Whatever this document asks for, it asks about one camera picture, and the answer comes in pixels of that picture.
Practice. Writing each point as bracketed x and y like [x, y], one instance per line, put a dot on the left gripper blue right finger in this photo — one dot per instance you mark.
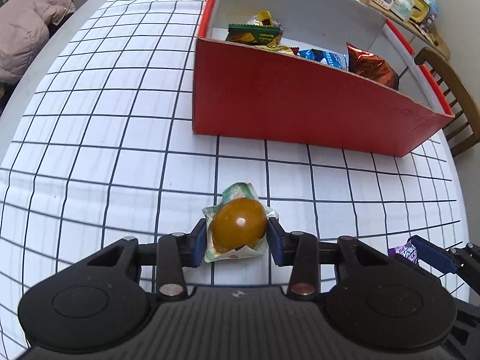
[304, 253]

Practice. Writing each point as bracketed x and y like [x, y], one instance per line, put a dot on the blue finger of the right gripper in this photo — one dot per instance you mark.
[436, 257]

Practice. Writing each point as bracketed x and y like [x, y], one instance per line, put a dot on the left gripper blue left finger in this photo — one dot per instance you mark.
[169, 255]

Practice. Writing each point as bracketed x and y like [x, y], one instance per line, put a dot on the purple candy wrapper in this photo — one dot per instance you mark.
[407, 250]

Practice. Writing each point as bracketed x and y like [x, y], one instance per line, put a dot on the brown egg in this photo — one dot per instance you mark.
[237, 226]

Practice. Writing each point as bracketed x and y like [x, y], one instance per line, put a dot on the green snack packet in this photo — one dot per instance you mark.
[253, 35]

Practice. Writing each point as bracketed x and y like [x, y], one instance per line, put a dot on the yellow foil snack packet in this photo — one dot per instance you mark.
[264, 19]

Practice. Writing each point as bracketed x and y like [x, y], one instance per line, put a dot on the white black grid tablecloth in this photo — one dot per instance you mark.
[104, 149]

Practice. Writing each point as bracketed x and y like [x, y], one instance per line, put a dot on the brown wooden chair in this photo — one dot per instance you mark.
[462, 132]

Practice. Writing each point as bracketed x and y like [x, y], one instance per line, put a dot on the red white cardboard box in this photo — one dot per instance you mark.
[248, 92]

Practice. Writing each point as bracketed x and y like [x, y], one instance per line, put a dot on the blue foil snack packet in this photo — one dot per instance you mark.
[331, 59]

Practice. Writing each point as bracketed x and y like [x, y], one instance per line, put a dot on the red foil snack bag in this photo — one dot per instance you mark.
[370, 66]

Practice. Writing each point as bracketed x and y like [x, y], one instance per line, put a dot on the white wooden side cabinet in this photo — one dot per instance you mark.
[426, 31]

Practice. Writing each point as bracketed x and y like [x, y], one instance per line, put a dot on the yellow tissue box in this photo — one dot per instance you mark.
[420, 11]

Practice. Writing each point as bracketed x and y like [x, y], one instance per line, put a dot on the wet wipes pack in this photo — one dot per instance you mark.
[402, 8]

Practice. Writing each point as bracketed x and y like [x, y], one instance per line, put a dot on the pink padded jacket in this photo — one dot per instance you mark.
[26, 27]

